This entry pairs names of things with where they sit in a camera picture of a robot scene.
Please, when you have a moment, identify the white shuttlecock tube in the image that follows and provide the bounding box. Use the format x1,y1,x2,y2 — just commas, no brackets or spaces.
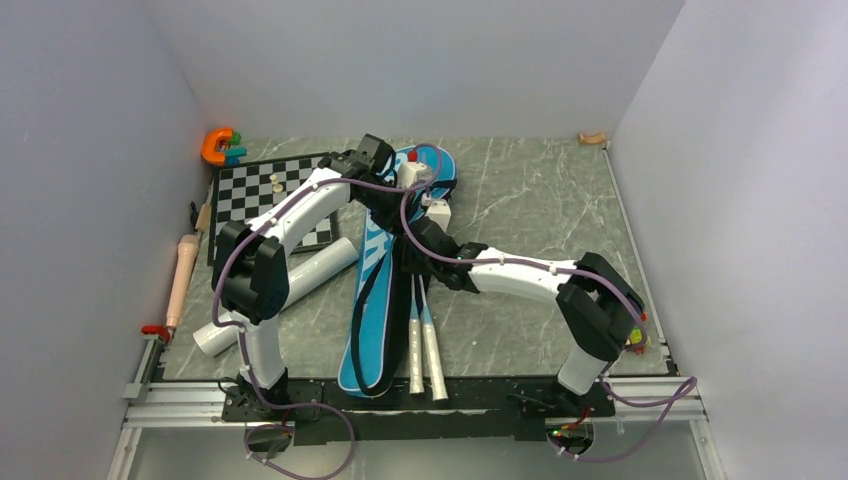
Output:
193,237,359,357

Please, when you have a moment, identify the teal toy block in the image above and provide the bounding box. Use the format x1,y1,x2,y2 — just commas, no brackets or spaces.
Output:
223,131,247,166

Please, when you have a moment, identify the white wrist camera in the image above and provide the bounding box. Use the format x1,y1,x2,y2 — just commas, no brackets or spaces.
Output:
420,193,452,232
395,149,434,189

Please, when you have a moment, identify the aluminium frame rail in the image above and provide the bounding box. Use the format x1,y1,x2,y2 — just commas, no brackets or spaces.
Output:
124,376,726,479

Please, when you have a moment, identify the wooden handle tool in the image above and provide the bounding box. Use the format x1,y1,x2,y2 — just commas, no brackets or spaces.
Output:
191,203,211,233

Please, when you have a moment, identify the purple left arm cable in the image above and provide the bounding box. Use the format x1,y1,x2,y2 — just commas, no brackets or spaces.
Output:
210,142,446,480

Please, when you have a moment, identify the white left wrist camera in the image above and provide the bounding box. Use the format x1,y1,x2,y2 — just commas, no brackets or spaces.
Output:
395,149,434,189

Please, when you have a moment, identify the red grey clamp tool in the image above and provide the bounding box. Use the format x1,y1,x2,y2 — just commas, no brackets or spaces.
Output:
140,325,172,345

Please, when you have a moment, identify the blue badminton racket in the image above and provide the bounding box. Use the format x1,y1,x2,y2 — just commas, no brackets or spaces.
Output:
408,276,425,395
417,276,448,402

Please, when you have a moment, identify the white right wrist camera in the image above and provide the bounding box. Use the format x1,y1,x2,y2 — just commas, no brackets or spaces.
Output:
420,193,452,232

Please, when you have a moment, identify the tan curved wooden piece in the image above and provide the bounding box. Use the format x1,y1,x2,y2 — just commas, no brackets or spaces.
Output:
577,132,607,146

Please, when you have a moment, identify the yellow green toy piece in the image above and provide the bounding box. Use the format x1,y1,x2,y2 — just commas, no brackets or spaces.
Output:
626,326,652,355

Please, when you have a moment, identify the black white chessboard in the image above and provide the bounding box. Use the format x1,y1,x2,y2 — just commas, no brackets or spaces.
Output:
207,153,324,266

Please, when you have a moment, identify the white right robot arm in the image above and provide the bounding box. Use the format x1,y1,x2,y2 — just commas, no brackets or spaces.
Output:
402,217,645,415

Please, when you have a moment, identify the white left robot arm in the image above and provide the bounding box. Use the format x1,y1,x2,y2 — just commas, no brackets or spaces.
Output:
212,134,440,420

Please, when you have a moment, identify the blue racket cover bag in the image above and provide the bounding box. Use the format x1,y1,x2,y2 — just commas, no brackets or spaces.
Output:
336,144,460,399

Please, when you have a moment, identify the orange horseshoe magnet toy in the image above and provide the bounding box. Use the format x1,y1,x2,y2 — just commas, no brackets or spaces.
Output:
201,127,236,166

